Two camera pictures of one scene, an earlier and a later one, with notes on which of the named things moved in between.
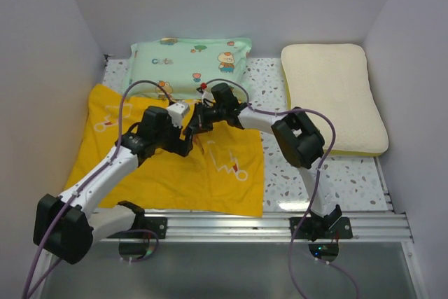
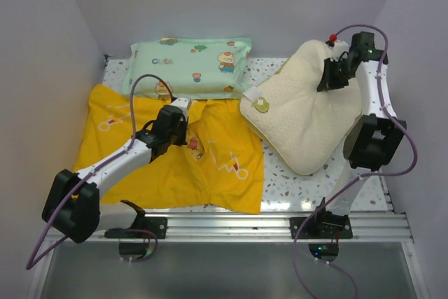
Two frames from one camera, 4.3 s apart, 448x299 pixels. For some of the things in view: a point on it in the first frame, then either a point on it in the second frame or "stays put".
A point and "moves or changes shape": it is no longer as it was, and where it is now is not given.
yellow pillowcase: [222, 173] stays put
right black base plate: [341, 229] stays put
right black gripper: [199, 122] to [328, 82]
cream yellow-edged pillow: [333, 80] moves or changes shape
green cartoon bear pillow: [185, 67] stays put
